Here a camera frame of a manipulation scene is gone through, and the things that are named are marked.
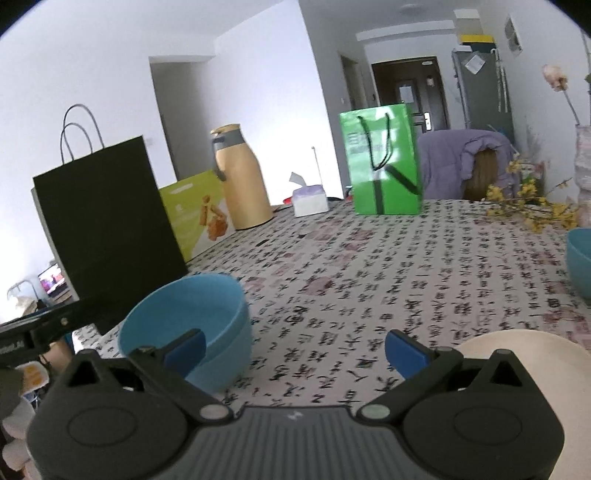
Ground blue bowl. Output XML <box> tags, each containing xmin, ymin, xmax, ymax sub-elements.
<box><xmin>566</xmin><ymin>228</ymin><xmax>591</xmax><ymax>303</ymax></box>
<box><xmin>118</xmin><ymin>273</ymin><xmax>252</xmax><ymax>394</ymax></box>

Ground dark entrance door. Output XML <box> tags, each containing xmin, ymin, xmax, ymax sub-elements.
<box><xmin>372</xmin><ymin>57</ymin><xmax>450</xmax><ymax>136</ymax></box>

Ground grey refrigerator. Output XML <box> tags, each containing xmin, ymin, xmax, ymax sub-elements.
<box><xmin>452</xmin><ymin>49</ymin><xmax>515</xmax><ymax>142</ymax></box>

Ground yellow-green snack box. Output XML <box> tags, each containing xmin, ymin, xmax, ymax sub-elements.
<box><xmin>159</xmin><ymin>170</ymin><xmax>235</xmax><ymax>262</ymax></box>

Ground large cream plate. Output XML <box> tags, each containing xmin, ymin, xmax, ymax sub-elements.
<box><xmin>458</xmin><ymin>330</ymin><xmax>591</xmax><ymax>479</ymax></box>

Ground pink wrapped vase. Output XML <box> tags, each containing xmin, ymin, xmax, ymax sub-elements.
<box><xmin>574</xmin><ymin>125</ymin><xmax>591</xmax><ymax>208</ymax></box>

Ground black paper bag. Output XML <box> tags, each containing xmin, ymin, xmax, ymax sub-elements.
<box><xmin>32</xmin><ymin>103</ymin><xmax>189</xmax><ymax>335</ymax></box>

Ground calligraphy print tablecloth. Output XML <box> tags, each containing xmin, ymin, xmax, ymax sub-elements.
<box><xmin>188</xmin><ymin>201</ymin><xmax>590</xmax><ymax>409</ymax></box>

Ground green paper shopping bag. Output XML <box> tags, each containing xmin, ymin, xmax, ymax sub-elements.
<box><xmin>339</xmin><ymin>104</ymin><xmax>423</xmax><ymax>215</ymax></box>

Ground purple tissue pack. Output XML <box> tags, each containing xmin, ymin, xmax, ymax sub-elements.
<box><xmin>290</xmin><ymin>172</ymin><xmax>329</xmax><ymax>218</ymax></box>

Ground yellow thermos jug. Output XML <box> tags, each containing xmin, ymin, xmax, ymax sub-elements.
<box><xmin>211</xmin><ymin>124</ymin><xmax>273</xmax><ymax>230</ymax></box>

